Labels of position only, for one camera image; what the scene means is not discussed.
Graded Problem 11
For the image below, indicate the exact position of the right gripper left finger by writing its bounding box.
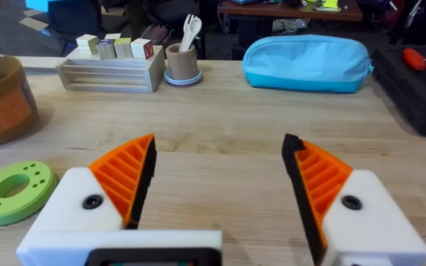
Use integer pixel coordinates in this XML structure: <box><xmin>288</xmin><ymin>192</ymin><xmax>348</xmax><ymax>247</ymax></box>
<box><xmin>16</xmin><ymin>133</ymin><xmax>158</xmax><ymax>266</ymax></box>

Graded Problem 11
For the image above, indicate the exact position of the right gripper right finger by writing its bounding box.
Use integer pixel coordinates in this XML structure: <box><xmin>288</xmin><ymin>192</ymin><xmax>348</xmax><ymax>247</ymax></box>
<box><xmin>281</xmin><ymin>133</ymin><xmax>426</xmax><ymax>266</ymax></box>

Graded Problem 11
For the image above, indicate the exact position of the green disc with holes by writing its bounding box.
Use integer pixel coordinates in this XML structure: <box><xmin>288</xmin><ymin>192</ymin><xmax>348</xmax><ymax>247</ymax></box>
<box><xmin>0</xmin><ymin>160</ymin><xmax>58</xmax><ymax>227</ymax></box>

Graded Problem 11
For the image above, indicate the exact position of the wooden crate with blocks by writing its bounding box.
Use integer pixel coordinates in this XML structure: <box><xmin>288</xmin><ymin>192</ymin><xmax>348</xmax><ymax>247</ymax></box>
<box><xmin>55</xmin><ymin>33</ymin><xmax>166</xmax><ymax>94</ymax></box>

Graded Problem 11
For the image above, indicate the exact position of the black tool case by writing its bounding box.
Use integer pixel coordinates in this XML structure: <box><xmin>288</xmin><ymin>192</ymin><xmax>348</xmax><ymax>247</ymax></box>
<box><xmin>371</xmin><ymin>46</ymin><xmax>426</xmax><ymax>137</ymax></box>

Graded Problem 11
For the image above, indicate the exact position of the brown tub with toys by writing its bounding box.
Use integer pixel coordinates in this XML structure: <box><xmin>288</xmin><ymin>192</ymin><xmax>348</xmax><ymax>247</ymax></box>
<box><xmin>0</xmin><ymin>54</ymin><xmax>39</xmax><ymax>148</ymax></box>

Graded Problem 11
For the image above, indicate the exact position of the round coaster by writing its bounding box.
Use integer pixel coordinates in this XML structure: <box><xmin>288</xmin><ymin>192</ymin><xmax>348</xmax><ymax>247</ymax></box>
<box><xmin>163</xmin><ymin>69</ymin><xmax>203</xmax><ymax>87</ymax></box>

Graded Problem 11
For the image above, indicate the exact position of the blue zip bag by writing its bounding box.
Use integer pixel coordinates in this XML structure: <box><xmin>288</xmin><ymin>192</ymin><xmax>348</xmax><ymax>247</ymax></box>
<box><xmin>242</xmin><ymin>34</ymin><xmax>374</xmax><ymax>94</ymax></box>

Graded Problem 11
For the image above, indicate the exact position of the brown cup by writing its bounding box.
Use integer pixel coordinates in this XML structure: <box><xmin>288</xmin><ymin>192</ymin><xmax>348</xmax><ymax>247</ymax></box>
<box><xmin>165</xmin><ymin>42</ymin><xmax>200</xmax><ymax>81</ymax></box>

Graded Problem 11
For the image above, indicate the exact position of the white plastic fork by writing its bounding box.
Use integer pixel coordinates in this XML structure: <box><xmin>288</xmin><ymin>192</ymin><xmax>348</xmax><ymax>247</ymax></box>
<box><xmin>178</xmin><ymin>13</ymin><xmax>196</xmax><ymax>52</ymax></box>

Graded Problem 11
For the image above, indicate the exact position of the white plastic spoon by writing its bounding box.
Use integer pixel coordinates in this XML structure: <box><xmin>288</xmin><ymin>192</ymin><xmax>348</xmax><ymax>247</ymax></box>
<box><xmin>181</xmin><ymin>16</ymin><xmax>203</xmax><ymax>52</ymax></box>

